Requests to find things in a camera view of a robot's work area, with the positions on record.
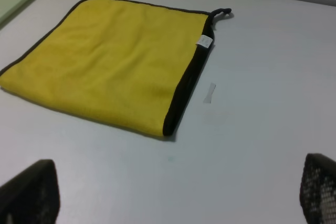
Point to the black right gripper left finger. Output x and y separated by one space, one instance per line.
32 196

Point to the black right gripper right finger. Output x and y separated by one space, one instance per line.
317 189

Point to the yellow towel with black trim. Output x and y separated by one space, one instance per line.
118 62

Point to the clear tape strip on table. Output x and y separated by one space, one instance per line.
208 97

